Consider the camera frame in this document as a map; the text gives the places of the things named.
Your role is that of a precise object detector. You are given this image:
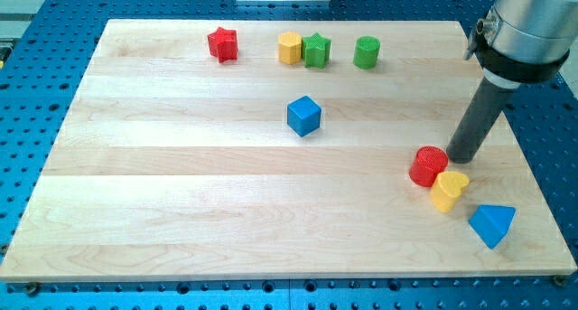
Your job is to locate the red cylinder block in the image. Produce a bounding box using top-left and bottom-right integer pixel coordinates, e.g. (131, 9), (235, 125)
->
(408, 146), (449, 187)

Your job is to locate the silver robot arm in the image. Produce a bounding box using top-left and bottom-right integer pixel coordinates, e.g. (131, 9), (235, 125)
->
(463, 0), (577, 89)

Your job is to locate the yellow heart block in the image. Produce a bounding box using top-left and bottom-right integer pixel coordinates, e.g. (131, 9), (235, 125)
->
(430, 171), (470, 213)

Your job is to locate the blue cube block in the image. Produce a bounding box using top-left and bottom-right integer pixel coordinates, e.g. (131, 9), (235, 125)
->
(286, 96), (322, 137)

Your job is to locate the wooden board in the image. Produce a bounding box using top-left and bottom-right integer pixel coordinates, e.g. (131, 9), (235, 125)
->
(1, 19), (576, 283)

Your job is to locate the green star block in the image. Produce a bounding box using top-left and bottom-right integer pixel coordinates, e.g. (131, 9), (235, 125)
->
(302, 33), (331, 69)

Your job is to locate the yellow hexagon block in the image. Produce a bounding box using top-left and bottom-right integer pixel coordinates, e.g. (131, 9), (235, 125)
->
(277, 32), (302, 65)

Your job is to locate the red star block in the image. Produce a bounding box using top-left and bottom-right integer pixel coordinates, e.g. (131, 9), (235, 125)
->
(207, 27), (238, 63)

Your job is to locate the green cylinder block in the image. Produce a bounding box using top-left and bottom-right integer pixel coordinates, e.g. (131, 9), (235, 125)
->
(353, 36), (380, 70)

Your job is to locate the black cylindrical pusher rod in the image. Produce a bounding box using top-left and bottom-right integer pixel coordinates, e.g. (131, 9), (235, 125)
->
(446, 77), (520, 164)

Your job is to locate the blue triangle block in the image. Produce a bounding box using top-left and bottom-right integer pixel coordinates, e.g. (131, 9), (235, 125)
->
(469, 204), (517, 249)

